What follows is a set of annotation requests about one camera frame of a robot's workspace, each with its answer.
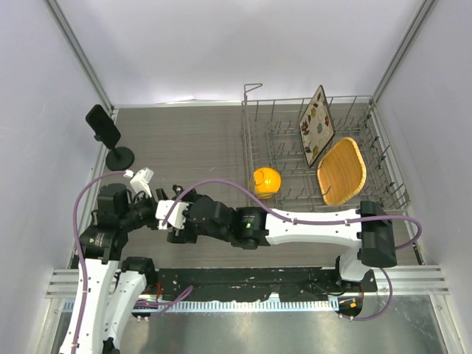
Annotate black phone stand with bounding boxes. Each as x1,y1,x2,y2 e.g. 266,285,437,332
156,184,198,203
94,132,135,171

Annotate black phone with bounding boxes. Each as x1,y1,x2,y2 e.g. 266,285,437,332
86,104,121,150

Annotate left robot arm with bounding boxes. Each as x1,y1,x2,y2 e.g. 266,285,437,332
59,184,157,353

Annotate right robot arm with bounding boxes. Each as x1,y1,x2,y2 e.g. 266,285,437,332
155,196,398,291

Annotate yellow bowl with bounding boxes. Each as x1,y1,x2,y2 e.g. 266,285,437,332
250,167,282,199

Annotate floral square plate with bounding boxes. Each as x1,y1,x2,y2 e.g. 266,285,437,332
299,85,336,167

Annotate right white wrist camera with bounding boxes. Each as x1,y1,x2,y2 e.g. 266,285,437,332
155,200,189,230

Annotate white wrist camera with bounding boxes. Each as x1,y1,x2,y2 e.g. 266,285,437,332
123,167,154,198
155,200,189,230

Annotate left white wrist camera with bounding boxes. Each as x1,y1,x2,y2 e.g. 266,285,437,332
123,167,154,198

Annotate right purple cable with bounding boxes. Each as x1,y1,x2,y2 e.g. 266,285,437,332
162,179,423,321

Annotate grey wire dish rack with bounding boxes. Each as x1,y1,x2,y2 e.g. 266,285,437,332
242,83,411,214

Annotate white cable duct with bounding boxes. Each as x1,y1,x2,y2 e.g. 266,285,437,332
62,299,340,313

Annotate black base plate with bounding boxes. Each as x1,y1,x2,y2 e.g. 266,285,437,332
147,267,378,302

